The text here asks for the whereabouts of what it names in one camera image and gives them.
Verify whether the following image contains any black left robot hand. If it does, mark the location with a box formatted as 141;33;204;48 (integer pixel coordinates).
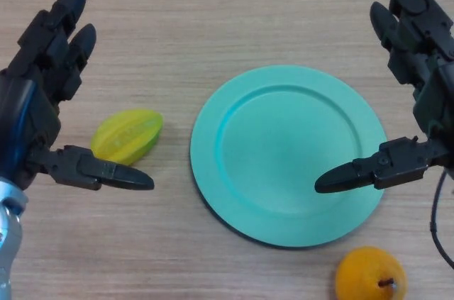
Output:
0;0;155;193

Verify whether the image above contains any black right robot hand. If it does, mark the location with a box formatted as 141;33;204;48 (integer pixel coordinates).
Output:
314;0;454;194

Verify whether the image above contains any yellow starfruit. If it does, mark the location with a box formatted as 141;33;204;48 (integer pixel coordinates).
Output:
90;109;165;166

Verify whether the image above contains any green round plate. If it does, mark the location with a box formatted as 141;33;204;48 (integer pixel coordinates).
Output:
189;65;388;248

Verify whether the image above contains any orange pear with stem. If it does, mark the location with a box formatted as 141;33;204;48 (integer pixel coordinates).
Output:
335;245;408;300

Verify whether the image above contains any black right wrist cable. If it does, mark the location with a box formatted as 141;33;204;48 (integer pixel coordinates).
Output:
428;168;454;267

